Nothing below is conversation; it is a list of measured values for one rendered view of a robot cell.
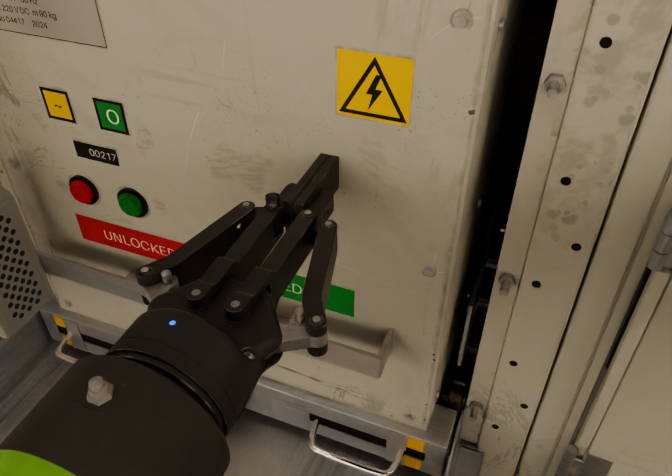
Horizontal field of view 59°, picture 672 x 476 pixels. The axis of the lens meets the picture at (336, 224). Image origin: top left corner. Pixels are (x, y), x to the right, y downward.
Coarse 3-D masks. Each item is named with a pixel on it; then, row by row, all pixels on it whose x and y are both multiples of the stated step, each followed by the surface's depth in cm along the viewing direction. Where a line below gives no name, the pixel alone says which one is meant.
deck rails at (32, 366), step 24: (24, 336) 77; (48, 336) 81; (0, 360) 74; (24, 360) 78; (48, 360) 80; (0, 384) 75; (24, 384) 77; (0, 408) 74; (456, 432) 64; (456, 456) 69
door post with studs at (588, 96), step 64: (576, 0) 39; (640, 0) 37; (576, 64) 41; (640, 64) 39; (576, 128) 43; (576, 192) 46; (512, 256) 53; (576, 256) 50; (512, 320) 56; (512, 384) 61; (512, 448) 68
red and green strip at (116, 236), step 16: (80, 224) 65; (96, 224) 64; (112, 224) 63; (96, 240) 65; (112, 240) 64; (128, 240) 63; (144, 240) 62; (160, 240) 61; (160, 256) 63; (288, 288) 58; (336, 288) 55; (336, 304) 57; (352, 304) 56
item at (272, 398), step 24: (48, 312) 77; (72, 312) 77; (96, 336) 76; (120, 336) 74; (264, 384) 68; (264, 408) 71; (288, 408) 69; (312, 408) 67; (336, 408) 65; (336, 432) 68; (360, 432) 66; (384, 432) 64; (408, 432) 63; (432, 432) 63; (384, 456) 67; (432, 456) 63
